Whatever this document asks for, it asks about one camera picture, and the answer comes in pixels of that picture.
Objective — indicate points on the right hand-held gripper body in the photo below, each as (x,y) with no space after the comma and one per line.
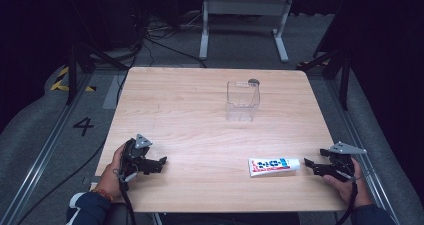
(343,160)

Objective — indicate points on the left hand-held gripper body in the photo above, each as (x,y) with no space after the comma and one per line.
(132,156)

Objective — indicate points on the white toothpaste tube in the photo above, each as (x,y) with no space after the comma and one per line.
(273,166)

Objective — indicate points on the clear plastic container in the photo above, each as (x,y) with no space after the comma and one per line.
(242,101)

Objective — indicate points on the person's left hand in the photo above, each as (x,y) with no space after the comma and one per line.
(110,176)

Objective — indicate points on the person's right hand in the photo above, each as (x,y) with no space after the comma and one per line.
(353,188)

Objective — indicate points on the black metal stand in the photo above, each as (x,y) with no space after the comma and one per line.
(81,60)
(336,65)

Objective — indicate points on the aluminium floor rail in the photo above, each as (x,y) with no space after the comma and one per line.
(43,155)
(356,135)

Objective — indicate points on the white metal table frame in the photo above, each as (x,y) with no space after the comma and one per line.
(245,6)

